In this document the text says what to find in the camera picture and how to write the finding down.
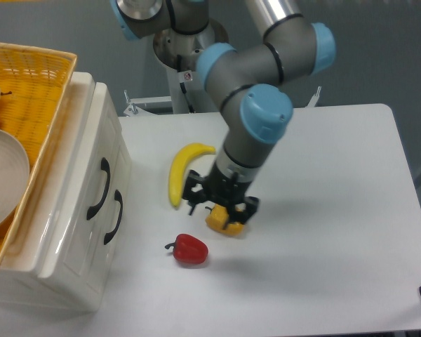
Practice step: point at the black lower drawer handle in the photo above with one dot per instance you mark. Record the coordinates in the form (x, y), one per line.
(117, 214)

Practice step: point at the yellow woven basket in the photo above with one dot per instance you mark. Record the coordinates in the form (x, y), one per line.
(39, 79)

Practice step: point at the red bell pepper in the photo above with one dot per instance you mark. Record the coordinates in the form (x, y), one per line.
(188, 249)

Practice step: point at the grey plate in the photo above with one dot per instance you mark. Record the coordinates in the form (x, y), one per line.
(14, 174)

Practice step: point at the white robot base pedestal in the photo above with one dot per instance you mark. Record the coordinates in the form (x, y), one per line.
(202, 60)

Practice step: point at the black drawer handle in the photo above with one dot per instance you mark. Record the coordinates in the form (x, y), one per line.
(102, 191)
(117, 214)

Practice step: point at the black top drawer handle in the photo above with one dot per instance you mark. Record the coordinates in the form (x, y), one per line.
(102, 191)

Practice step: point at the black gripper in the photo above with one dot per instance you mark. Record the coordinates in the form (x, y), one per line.
(220, 189)

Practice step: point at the yellow bell pepper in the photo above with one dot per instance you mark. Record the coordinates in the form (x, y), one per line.
(218, 220)

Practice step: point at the white drawer cabinet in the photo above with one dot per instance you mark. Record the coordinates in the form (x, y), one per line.
(25, 257)

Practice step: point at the white top drawer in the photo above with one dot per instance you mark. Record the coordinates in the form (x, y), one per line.
(82, 246)

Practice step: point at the yellow banana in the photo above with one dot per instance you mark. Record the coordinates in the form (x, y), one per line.
(179, 164)

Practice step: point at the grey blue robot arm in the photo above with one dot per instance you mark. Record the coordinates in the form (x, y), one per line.
(256, 116)

